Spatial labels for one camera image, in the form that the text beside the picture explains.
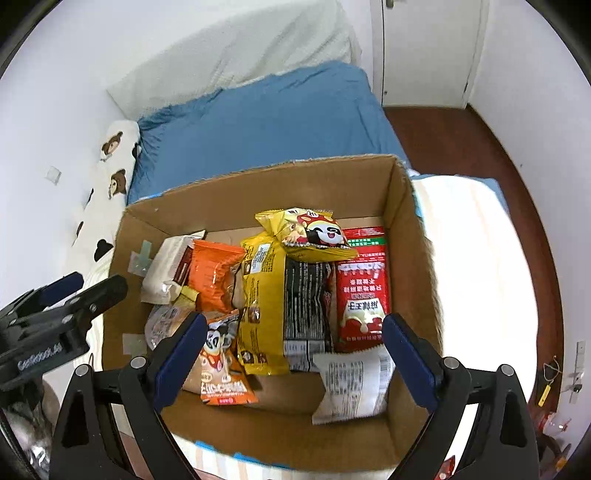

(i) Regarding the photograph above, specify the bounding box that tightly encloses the brown cardboard box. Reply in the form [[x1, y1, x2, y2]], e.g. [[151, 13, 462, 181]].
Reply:
[[101, 155, 441, 473]]

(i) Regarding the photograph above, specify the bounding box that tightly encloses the yellow chocolate snack bag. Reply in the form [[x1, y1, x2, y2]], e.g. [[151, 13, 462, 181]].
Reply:
[[236, 232, 290, 376]]

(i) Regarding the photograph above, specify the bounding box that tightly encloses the white wall socket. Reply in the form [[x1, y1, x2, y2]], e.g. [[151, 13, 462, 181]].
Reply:
[[45, 166, 61, 185]]

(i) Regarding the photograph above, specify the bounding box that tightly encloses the orange panda snack bag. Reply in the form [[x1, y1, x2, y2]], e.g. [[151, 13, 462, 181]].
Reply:
[[182, 309, 257, 406]]

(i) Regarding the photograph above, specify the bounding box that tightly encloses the white bear print pillow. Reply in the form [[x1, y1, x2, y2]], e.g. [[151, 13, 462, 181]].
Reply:
[[64, 120, 141, 276]]

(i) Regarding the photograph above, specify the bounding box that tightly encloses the white snack packet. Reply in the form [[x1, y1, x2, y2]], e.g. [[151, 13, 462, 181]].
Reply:
[[311, 344, 396, 425]]

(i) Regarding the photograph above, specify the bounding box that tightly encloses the red snack bag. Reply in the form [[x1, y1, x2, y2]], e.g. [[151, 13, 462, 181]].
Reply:
[[335, 226, 391, 353]]

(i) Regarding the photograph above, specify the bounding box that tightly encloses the yellow panda snack bag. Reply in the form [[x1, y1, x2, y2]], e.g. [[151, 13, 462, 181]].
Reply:
[[254, 207, 358, 263]]

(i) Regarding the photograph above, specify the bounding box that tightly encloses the striped cat print blanket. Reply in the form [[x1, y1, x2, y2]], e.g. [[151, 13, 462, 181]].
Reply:
[[73, 174, 539, 480]]

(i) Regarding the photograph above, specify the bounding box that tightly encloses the white padded headboard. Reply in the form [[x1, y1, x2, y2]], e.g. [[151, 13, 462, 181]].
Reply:
[[107, 1, 362, 120]]

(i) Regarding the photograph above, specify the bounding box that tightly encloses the white door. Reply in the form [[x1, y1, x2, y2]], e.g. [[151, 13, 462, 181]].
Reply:
[[370, 0, 490, 108]]

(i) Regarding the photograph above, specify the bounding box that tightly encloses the black snack bag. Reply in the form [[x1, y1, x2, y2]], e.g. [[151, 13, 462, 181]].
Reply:
[[283, 257, 334, 372]]

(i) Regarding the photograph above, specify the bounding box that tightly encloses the blue pillow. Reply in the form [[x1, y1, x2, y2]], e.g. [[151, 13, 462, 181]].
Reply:
[[127, 61, 410, 204]]

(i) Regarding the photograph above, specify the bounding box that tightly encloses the cream snack packet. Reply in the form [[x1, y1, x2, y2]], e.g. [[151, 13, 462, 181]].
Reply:
[[140, 230, 206, 305]]

